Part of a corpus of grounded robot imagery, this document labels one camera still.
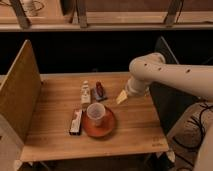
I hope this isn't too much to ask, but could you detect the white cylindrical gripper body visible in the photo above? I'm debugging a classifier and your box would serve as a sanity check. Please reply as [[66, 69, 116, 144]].
[[125, 77, 150, 97]]

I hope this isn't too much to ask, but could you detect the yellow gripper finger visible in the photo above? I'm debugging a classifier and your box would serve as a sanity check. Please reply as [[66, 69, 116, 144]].
[[116, 90, 128, 104]]

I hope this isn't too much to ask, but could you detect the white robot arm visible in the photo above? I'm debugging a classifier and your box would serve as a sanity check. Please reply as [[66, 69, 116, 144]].
[[116, 53, 213, 138]]

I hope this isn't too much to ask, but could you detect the clear plastic cup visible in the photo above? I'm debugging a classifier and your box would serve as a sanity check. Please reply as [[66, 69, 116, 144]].
[[86, 103, 106, 126]]

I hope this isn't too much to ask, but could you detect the white bottle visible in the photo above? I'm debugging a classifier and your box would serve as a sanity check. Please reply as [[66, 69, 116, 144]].
[[81, 81, 91, 106]]

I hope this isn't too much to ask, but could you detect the red-brown plate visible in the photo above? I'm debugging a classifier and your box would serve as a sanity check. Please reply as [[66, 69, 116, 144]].
[[82, 107, 117, 138]]

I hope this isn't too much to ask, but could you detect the dark rectangular box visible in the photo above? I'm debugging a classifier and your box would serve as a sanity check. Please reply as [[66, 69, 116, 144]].
[[69, 109, 82, 135]]

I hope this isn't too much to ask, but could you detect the wooden side panel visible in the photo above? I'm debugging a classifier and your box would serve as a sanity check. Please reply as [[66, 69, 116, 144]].
[[0, 40, 41, 144]]

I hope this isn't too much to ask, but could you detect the white mug on shelf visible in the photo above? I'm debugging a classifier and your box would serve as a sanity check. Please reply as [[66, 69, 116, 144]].
[[23, 0, 37, 17]]

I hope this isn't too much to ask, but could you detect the black cable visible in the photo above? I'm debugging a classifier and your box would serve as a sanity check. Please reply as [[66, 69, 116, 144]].
[[172, 102, 213, 151]]

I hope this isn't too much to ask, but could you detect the wooden shelf rail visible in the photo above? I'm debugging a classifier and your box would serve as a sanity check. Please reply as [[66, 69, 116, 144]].
[[0, 11, 213, 32]]

